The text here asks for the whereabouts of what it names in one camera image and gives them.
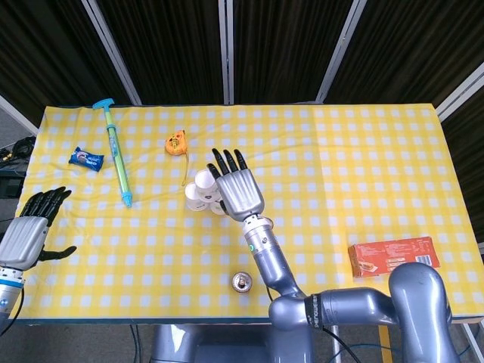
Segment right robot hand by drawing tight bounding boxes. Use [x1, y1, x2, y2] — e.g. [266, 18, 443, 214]
[206, 147, 265, 222]

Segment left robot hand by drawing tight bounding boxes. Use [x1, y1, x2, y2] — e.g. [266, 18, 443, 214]
[0, 186, 78, 271]

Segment white paper cup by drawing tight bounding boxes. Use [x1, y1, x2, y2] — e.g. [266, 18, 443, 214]
[184, 182, 209, 212]
[194, 169, 222, 203]

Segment yellow checkered tablecloth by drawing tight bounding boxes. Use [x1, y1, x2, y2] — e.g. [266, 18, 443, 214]
[7, 104, 484, 322]

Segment orange tape measure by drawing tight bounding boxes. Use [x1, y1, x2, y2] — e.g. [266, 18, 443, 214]
[164, 129, 191, 187]

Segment blue cookie packet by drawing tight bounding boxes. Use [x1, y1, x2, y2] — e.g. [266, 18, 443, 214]
[68, 146, 104, 172]

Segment green blue water squirter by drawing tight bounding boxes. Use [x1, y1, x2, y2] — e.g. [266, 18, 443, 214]
[92, 98, 134, 209]

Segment grey robot torso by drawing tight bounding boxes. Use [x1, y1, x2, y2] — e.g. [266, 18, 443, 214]
[150, 324, 315, 363]

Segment orange cardboard box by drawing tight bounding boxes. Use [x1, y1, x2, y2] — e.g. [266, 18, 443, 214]
[347, 236, 442, 279]

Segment black cable bundle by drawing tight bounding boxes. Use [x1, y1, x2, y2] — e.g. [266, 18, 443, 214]
[0, 135, 37, 164]

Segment white partition post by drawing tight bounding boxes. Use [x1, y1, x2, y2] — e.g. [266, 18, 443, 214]
[315, 0, 364, 104]
[434, 62, 484, 122]
[0, 94, 39, 136]
[218, 0, 235, 105]
[81, 0, 143, 106]

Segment black floor cable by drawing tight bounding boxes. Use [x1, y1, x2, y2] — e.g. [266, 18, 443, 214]
[130, 324, 153, 363]

